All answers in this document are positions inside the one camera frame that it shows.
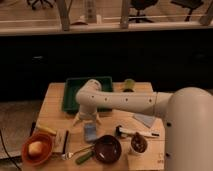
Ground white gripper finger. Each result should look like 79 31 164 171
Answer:
72 113 81 126
95 115 102 125

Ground blue sponge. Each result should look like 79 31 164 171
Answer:
84 123 97 142

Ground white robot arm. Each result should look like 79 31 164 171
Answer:
76 79 213 171

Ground white black marker tool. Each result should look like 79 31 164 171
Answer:
115 125 160 139

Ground dark brown bowl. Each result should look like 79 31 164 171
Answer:
93 135 122 164

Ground green plastic tray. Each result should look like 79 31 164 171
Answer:
61 76 113 115

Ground white cup with brown contents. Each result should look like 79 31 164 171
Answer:
130 132 148 155

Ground light blue folded cloth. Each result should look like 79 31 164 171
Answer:
133 114 156 128

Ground green cup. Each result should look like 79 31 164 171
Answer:
123 79 135 92

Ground orange bowl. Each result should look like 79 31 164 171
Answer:
21 132 53 166

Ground yellow round fruit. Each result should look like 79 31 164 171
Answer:
28 141 43 157

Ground black office chair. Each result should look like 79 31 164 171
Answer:
129 0 158 23

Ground fork with green handle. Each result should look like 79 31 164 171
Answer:
61 145 94 165

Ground black cable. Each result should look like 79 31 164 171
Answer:
0 128 22 171

